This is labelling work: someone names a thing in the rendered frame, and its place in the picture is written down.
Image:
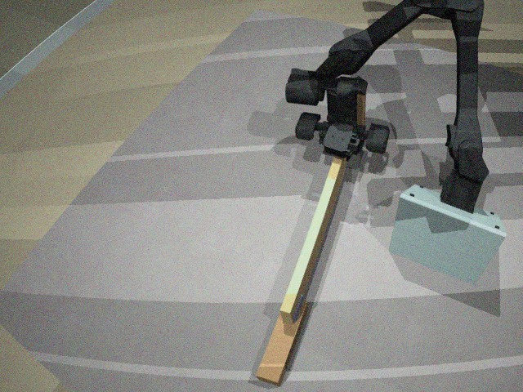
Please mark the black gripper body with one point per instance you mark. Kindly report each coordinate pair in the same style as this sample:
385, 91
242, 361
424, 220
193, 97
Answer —
376, 137

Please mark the long tan wooden rail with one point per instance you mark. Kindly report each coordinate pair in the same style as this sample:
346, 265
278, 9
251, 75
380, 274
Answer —
310, 249

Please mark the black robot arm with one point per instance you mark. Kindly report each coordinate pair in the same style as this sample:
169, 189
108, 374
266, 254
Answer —
464, 140

